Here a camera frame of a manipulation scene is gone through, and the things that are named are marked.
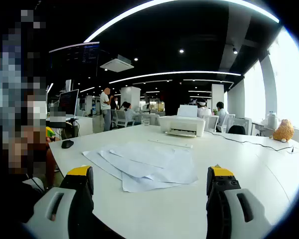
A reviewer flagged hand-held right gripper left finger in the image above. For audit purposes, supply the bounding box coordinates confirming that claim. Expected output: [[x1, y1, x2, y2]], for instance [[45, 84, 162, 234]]
[[24, 165, 95, 239]]

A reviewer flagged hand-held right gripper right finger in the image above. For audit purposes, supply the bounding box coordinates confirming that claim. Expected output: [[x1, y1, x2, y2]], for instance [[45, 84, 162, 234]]
[[205, 163, 278, 239]]

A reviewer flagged stack of white printing papers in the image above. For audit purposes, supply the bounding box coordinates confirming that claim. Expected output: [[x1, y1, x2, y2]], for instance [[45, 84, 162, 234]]
[[82, 141, 199, 193]]

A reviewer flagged desktop computer monitor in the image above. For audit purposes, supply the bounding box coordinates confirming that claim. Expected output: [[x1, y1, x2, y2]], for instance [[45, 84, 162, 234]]
[[58, 89, 80, 117]]

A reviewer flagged person's black shirt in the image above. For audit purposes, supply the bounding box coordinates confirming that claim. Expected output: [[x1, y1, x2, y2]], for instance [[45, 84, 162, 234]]
[[4, 171, 49, 224]]

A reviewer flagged white plastic chair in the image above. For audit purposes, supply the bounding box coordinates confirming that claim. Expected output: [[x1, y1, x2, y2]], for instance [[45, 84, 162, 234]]
[[22, 177, 45, 193]]

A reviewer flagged white table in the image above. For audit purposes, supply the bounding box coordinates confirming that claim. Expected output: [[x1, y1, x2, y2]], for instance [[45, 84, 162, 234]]
[[47, 123, 299, 239]]

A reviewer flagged white office chair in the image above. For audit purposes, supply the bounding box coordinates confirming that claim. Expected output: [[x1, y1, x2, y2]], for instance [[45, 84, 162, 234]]
[[115, 109, 136, 127], [218, 114, 236, 133], [203, 115, 220, 132]]

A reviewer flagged black office chair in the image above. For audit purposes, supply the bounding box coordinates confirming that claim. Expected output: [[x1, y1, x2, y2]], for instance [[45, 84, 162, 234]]
[[228, 125, 247, 135]]

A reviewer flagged large hanging display screen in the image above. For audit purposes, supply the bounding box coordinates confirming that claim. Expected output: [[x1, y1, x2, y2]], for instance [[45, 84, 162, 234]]
[[48, 41, 101, 73]]

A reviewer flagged ceiling air conditioner unit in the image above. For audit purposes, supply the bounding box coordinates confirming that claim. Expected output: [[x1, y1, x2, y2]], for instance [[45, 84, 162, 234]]
[[100, 54, 135, 73]]

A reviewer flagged orange plush toy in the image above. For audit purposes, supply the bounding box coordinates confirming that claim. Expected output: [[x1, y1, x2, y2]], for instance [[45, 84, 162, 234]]
[[269, 119, 295, 143]]

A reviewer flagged white printer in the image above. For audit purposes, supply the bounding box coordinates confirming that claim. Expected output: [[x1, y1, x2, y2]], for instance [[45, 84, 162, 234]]
[[158, 104, 206, 138]]

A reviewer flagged narrow bright window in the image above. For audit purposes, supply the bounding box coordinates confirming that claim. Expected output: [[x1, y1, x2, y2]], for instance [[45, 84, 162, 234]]
[[243, 61, 266, 124]]

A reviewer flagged long ceiling light strip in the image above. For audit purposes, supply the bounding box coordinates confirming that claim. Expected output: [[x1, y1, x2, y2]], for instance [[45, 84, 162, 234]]
[[109, 71, 242, 84], [83, 0, 280, 43]]

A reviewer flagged large bright window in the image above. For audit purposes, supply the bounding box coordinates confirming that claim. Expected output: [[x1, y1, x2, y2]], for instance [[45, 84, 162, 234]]
[[275, 26, 299, 131]]

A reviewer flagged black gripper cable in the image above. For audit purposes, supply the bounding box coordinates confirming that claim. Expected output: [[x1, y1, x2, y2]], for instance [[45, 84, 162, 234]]
[[24, 173, 45, 194]]

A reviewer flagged black printer cable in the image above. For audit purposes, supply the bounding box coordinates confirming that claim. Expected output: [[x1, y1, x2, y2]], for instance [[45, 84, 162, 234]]
[[204, 129, 295, 153]]

